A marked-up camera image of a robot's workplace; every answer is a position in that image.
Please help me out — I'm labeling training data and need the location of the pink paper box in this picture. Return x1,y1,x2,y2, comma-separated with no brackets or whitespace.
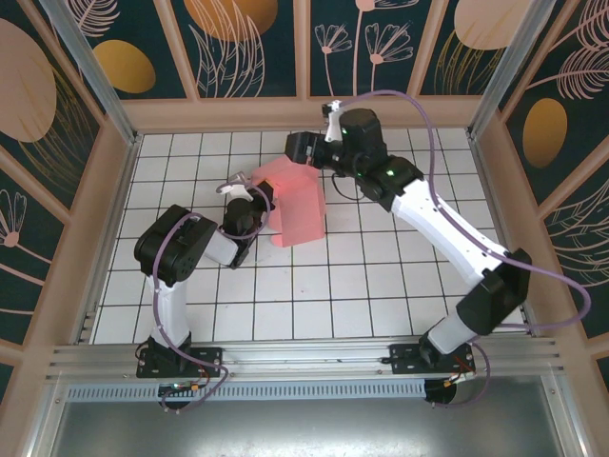
250,159,327,248

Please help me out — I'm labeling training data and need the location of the grey metal sheet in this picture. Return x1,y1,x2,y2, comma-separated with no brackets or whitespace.
26,374,589,457

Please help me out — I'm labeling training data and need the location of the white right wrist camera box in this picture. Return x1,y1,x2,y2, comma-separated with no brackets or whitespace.
321,99,344,143

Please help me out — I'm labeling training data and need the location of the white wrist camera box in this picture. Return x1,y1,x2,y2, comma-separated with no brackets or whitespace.
321,99,344,143
216,171,256,199

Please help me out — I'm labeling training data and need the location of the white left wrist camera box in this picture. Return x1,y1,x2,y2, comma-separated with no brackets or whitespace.
216,171,256,199

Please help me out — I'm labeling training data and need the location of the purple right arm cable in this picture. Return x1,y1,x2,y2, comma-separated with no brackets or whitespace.
332,90,593,409

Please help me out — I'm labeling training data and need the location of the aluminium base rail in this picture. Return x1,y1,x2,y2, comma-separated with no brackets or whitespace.
46,336,566,383

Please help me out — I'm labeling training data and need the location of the aluminium corner post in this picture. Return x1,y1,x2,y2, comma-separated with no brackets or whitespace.
467,0,541,140
39,0,144,148

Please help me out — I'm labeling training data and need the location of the slotted grey cable tray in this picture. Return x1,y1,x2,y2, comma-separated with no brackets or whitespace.
66,378,428,402

